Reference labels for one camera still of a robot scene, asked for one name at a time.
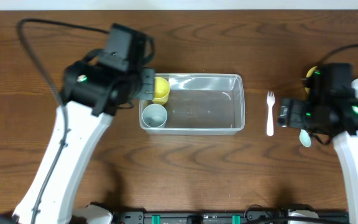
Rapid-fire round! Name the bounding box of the pale green plastic spoon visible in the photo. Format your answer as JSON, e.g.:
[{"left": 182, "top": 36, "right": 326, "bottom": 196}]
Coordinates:
[{"left": 299, "top": 129, "right": 311, "bottom": 147}]

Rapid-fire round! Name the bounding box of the clear plastic container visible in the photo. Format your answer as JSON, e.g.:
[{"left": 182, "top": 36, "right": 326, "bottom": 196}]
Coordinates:
[{"left": 139, "top": 73, "right": 246, "bottom": 135}]

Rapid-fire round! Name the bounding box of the yellow plastic cup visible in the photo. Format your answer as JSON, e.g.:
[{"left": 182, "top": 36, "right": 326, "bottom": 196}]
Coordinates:
[{"left": 152, "top": 77, "right": 170, "bottom": 105}]

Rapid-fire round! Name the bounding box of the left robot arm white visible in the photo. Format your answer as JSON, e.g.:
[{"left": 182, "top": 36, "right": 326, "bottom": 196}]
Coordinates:
[{"left": 0, "top": 49, "right": 154, "bottom": 223}]

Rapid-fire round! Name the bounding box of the yellow plastic bowl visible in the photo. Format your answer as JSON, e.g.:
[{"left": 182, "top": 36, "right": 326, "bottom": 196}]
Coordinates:
[{"left": 305, "top": 66, "right": 317, "bottom": 95}]

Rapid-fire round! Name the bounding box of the black mounting rail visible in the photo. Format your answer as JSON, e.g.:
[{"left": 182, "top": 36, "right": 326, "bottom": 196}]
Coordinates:
[{"left": 111, "top": 210, "right": 349, "bottom": 224}]

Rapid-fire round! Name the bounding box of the white plastic fork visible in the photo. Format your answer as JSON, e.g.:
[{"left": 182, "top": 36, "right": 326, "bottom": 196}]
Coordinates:
[{"left": 266, "top": 91, "right": 275, "bottom": 136}]

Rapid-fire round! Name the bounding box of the grey plastic cup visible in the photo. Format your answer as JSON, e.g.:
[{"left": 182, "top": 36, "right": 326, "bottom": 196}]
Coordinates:
[{"left": 142, "top": 104, "right": 168, "bottom": 128}]

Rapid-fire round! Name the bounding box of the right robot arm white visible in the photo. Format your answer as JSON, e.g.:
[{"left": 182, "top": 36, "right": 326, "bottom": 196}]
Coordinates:
[{"left": 278, "top": 97, "right": 358, "bottom": 223}]

